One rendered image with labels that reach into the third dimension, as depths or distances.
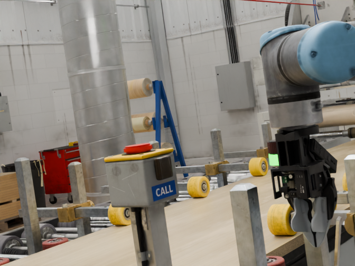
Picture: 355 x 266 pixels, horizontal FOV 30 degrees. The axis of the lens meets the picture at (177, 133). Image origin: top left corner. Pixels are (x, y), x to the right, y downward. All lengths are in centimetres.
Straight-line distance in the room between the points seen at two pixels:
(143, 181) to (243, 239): 32
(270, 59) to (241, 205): 25
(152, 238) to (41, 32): 981
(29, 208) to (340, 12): 272
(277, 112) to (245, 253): 25
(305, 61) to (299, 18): 344
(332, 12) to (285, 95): 328
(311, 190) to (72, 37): 446
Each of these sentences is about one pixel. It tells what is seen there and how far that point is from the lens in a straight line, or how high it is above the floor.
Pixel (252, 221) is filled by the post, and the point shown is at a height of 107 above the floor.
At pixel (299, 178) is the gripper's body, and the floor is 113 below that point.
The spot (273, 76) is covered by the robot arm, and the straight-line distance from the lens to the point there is 112.
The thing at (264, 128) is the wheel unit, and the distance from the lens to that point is 346.
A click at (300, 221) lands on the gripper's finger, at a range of 118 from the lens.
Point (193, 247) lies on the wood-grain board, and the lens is 174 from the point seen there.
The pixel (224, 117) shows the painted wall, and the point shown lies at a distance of 1202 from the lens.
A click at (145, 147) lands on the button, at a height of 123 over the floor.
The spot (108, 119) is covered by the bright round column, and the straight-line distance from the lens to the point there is 536.
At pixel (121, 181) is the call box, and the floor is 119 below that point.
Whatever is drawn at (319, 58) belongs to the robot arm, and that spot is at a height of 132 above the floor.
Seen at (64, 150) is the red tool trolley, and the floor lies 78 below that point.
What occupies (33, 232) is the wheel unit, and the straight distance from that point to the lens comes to 220.
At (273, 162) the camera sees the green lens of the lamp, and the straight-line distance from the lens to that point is 135.
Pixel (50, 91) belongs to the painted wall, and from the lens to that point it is 1055.
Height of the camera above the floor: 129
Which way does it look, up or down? 3 degrees down
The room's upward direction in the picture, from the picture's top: 8 degrees counter-clockwise
